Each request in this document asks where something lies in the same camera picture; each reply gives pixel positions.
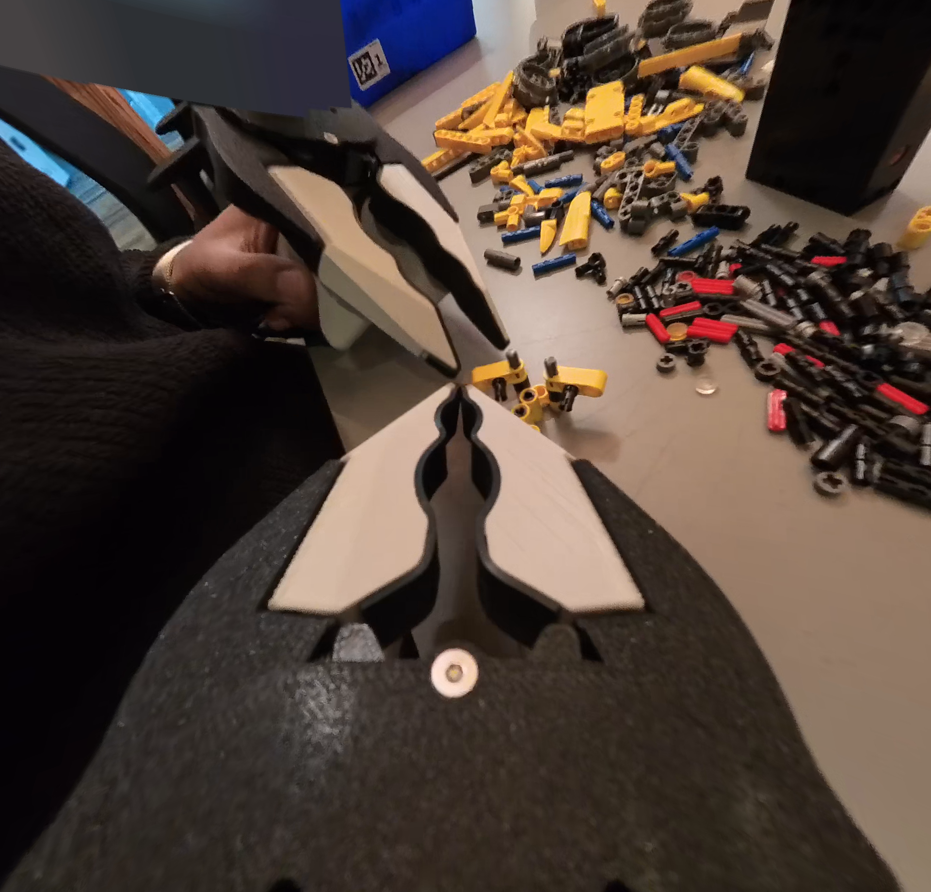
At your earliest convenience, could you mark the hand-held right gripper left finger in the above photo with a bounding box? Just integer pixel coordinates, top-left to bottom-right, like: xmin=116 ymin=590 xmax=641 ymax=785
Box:
xmin=268 ymin=383 xmax=462 ymax=643

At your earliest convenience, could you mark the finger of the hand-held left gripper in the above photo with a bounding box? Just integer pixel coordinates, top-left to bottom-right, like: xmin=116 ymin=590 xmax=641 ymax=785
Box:
xmin=362 ymin=162 xmax=512 ymax=352
xmin=268 ymin=165 xmax=464 ymax=380

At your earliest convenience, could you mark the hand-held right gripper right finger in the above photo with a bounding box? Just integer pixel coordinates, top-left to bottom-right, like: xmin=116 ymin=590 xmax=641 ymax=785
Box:
xmin=464 ymin=383 xmax=646 ymax=647

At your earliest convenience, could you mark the person's left forearm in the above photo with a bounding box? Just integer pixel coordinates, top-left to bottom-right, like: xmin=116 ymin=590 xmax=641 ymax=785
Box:
xmin=0 ymin=139 xmax=183 ymax=340

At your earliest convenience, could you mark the person's left hand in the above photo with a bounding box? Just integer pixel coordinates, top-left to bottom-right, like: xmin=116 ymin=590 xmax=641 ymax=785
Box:
xmin=173 ymin=205 xmax=322 ymax=336

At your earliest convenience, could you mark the metal mesh wristband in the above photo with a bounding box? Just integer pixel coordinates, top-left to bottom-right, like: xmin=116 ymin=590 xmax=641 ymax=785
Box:
xmin=153 ymin=239 xmax=193 ymax=300

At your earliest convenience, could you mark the blue storage bin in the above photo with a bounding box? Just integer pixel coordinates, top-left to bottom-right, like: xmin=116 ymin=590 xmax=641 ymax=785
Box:
xmin=337 ymin=0 xmax=477 ymax=108

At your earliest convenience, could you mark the pile of yellow grey building pieces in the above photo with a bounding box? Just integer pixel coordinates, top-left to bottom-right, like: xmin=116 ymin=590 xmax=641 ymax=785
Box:
xmin=420 ymin=0 xmax=778 ymax=253

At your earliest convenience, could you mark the black block connector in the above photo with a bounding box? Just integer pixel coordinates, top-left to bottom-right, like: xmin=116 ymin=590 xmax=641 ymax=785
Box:
xmin=691 ymin=203 xmax=752 ymax=231

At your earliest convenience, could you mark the pile of black red pins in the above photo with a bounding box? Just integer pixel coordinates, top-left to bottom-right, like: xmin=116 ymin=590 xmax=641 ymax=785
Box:
xmin=607 ymin=219 xmax=931 ymax=511

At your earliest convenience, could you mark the black perforated box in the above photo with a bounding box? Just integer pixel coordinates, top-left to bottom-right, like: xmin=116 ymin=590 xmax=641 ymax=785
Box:
xmin=745 ymin=0 xmax=931 ymax=217

